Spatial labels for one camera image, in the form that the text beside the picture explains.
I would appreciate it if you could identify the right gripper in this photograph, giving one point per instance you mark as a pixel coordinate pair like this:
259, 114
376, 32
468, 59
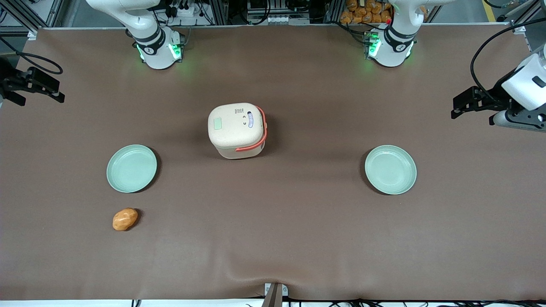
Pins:
9, 79

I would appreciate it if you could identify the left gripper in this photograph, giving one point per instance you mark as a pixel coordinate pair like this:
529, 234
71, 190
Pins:
496, 93

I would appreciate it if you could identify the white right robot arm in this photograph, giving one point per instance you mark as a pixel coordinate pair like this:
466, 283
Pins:
149, 36

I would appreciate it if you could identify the silver cloth corner clip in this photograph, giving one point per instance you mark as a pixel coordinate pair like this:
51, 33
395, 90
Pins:
32, 36
520, 30

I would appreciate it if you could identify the pale green round plate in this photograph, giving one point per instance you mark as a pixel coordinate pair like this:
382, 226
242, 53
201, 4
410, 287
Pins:
131, 168
390, 169

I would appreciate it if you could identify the bag of orange breads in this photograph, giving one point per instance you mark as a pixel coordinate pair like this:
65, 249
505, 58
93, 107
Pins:
367, 12

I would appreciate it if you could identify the orange-brown bread roll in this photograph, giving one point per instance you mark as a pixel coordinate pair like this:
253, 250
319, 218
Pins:
125, 219

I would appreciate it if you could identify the white power strip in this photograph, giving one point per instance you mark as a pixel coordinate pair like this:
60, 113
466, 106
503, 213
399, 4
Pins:
183, 10

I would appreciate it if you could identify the grey electronics box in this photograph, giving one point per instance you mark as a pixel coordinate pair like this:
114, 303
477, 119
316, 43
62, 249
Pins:
277, 10

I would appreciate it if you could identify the brown table cloth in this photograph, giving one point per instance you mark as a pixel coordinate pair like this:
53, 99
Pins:
273, 234

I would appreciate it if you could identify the metal table clamp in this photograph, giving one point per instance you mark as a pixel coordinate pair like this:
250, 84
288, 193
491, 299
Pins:
275, 294

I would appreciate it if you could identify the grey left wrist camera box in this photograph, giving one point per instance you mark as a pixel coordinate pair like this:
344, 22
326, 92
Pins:
518, 119

